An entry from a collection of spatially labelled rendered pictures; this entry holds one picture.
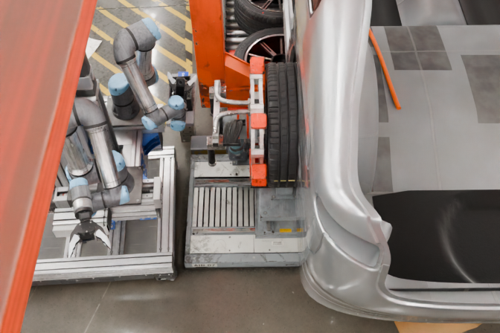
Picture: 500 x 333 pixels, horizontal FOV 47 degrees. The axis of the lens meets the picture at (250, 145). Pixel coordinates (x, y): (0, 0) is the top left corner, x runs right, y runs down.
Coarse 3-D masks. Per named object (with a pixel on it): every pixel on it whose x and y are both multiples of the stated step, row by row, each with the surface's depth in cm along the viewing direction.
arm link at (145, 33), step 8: (136, 24) 263; (144, 24) 263; (152, 24) 264; (136, 32) 260; (144, 32) 262; (152, 32) 263; (136, 40) 261; (144, 40) 263; (152, 40) 266; (136, 48) 263; (144, 48) 269; (152, 48) 273; (136, 56) 281; (144, 56) 279; (144, 64) 285; (152, 64) 304; (144, 72) 293; (152, 72) 299; (152, 80) 303
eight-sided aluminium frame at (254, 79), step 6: (252, 78) 286; (258, 78) 286; (252, 84) 284; (258, 84) 287; (252, 90) 281; (258, 90) 314; (252, 96) 279; (252, 102) 277; (252, 108) 274; (258, 108) 274; (252, 132) 276; (252, 138) 276; (258, 138) 326; (252, 144) 277; (258, 144) 324; (252, 150) 277; (258, 150) 277; (252, 156) 279; (258, 156) 279; (252, 162) 283
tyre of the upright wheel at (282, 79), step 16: (272, 64) 290; (288, 64) 290; (272, 80) 277; (288, 80) 277; (272, 96) 273; (288, 96) 273; (272, 112) 270; (288, 112) 271; (272, 128) 270; (288, 128) 270; (272, 144) 271; (288, 144) 272; (272, 160) 275; (288, 160) 276; (272, 176) 282; (288, 176) 284
